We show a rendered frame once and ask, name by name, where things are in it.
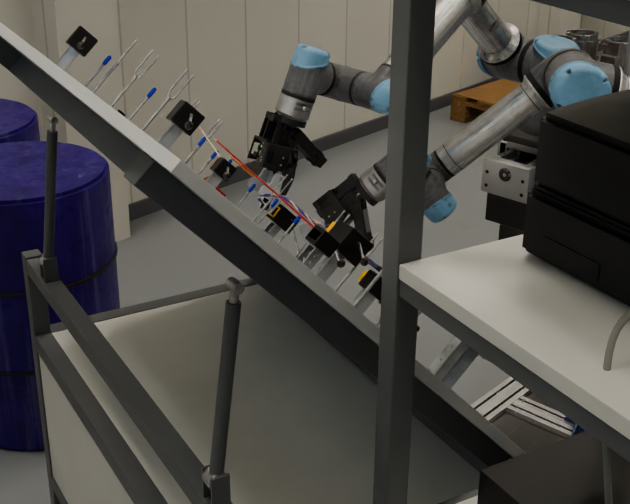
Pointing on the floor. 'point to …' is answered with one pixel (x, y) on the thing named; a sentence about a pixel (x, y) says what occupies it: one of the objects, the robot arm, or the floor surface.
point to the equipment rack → (494, 289)
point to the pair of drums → (23, 380)
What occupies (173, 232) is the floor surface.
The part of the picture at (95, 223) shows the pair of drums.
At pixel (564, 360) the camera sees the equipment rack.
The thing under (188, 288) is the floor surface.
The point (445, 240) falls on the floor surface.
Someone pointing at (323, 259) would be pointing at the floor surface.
